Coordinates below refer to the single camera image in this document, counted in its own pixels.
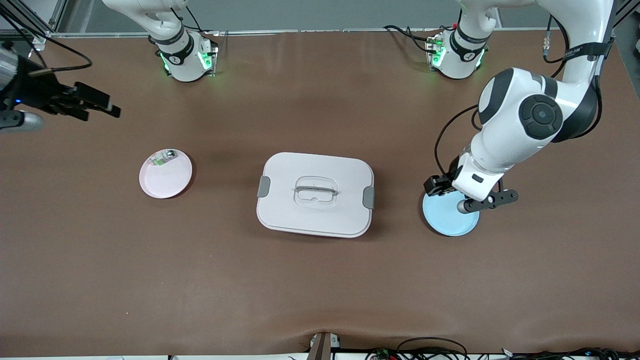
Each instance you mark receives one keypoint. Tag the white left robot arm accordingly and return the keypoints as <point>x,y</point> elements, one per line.
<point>520,130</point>

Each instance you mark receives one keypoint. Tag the green push-button switch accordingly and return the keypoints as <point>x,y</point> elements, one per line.
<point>165,157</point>

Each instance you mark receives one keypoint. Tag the white lidded storage box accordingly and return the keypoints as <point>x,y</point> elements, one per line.
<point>315,215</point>

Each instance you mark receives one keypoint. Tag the small green circuit board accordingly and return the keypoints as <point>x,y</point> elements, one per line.
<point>384,354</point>

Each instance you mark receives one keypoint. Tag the light blue round plate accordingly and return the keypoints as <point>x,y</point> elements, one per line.
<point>447,220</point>

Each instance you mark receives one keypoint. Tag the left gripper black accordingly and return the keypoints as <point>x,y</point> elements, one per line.
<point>442,183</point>

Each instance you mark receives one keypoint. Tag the pink round plate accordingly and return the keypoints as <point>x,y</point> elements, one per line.
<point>167,180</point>

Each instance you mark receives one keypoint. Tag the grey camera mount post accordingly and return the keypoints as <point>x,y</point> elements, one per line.
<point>322,346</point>

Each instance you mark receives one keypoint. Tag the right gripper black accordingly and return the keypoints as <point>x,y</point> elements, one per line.
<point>36,90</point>

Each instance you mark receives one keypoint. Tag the aluminium frame profile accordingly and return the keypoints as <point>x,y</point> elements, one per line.
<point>625,12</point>
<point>25,15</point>

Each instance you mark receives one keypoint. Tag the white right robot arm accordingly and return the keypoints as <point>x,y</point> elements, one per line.
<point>182,65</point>

